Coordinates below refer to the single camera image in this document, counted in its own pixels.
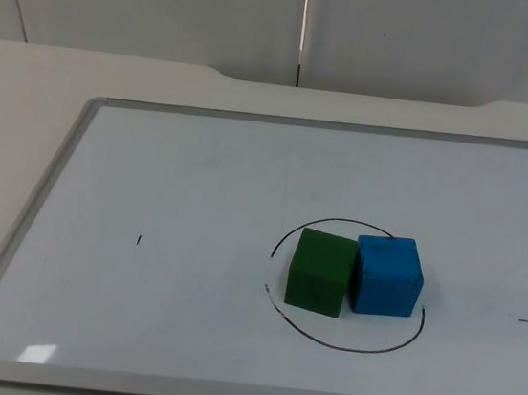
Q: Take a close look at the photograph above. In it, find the green cube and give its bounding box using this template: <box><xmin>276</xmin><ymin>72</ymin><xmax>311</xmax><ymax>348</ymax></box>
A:
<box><xmin>282</xmin><ymin>225</ymin><xmax>361</xmax><ymax>320</ymax></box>

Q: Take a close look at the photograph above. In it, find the blue cube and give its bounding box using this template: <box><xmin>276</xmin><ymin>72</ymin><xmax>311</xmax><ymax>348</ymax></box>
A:
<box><xmin>347</xmin><ymin>231</ymin><xmax>431</xmax><ymax>322</ymax></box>

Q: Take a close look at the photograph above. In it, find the grey-framed whiteboard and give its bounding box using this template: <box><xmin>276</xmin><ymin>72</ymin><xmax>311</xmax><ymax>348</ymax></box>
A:
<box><xmin>0</xmin><ymin>75</ymin><xmax>528</xmax><ymax>395</ymax></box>

